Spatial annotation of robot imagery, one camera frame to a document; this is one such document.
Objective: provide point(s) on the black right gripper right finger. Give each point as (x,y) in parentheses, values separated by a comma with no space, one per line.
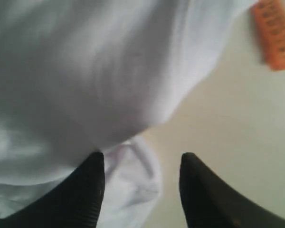
(208,202)

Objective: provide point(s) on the white t-shirt with red lettering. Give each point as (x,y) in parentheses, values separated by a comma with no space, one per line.
(84,75)

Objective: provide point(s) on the orange garment tag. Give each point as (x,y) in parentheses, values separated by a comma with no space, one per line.
(269,20)

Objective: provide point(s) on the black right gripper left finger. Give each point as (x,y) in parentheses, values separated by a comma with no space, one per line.
(74,203)

